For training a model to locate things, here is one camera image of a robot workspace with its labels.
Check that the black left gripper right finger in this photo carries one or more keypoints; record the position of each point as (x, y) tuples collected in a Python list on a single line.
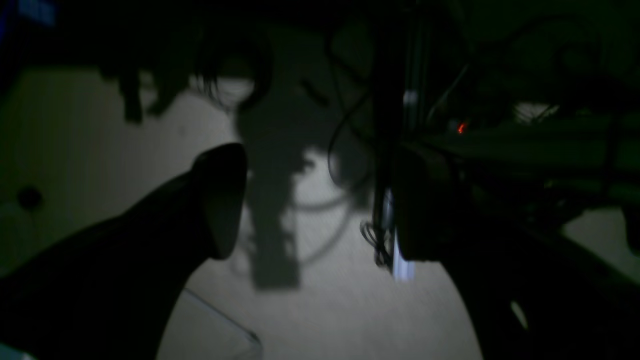
[(531, 293)]

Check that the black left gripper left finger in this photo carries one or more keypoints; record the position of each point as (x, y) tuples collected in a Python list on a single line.
[(107, 292)]

